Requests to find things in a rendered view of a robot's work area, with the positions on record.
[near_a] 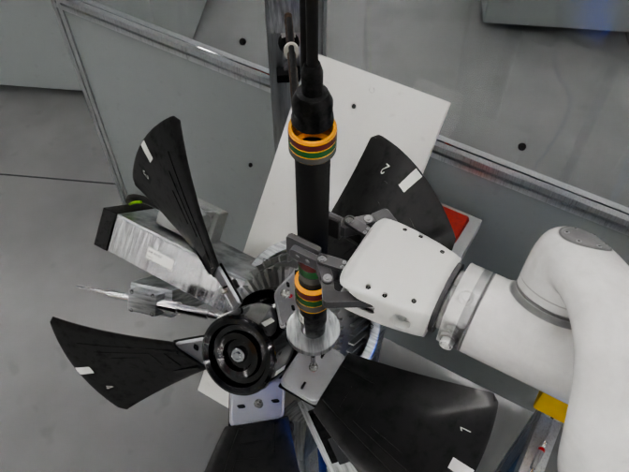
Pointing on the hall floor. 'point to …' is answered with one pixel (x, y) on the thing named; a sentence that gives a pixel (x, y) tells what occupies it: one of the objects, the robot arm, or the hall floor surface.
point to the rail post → (516, 447)
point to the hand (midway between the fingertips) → (314, 236)
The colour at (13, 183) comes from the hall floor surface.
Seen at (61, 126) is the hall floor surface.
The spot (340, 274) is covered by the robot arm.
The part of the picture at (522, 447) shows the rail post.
